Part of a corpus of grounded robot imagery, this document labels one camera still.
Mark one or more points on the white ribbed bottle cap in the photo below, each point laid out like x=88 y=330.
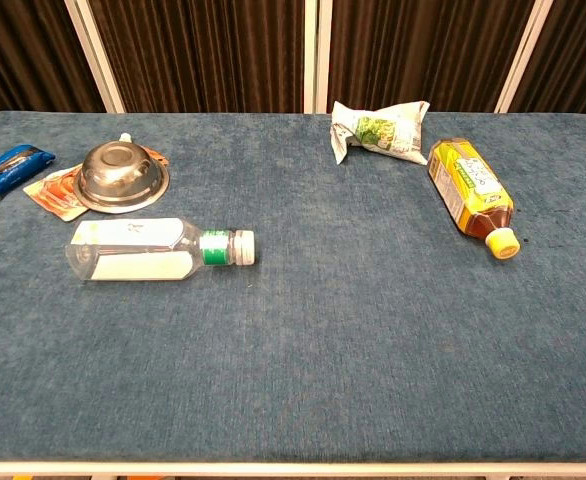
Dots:
x=245 y=247

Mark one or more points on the crumpled white green snack bag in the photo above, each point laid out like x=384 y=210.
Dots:
x=378 y=131

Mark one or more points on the blue table cloth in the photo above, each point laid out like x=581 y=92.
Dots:
x=293 y=340

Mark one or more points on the orange spout pouch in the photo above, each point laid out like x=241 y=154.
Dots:
x=53 y=192

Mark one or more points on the blue snack packet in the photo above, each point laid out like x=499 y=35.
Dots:
x=10 y=167

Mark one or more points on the transparent plastic bottle green label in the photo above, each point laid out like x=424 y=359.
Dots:
x=138 y=250

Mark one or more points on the white table frame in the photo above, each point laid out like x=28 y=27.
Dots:
x=293 y=470

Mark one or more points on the yellow tea bottle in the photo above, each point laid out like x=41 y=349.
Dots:
x=465 y=185

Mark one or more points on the stainless steel bowl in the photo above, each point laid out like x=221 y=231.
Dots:
x=118 y=175

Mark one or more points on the dark brown pleated screen panel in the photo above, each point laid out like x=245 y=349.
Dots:
x=23 y=50
x=198 y=50
x=413 y=45
x=573 y=55

